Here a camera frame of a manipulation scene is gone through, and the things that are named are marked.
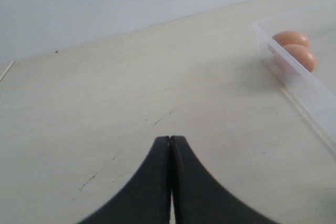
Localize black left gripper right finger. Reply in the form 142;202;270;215
170;136;274;223

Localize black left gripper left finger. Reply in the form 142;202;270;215
81;136;171;223

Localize brown egg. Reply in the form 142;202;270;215
283;44;317;72
272;30;310;48

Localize clear plastic container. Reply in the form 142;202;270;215
253;4;335;151

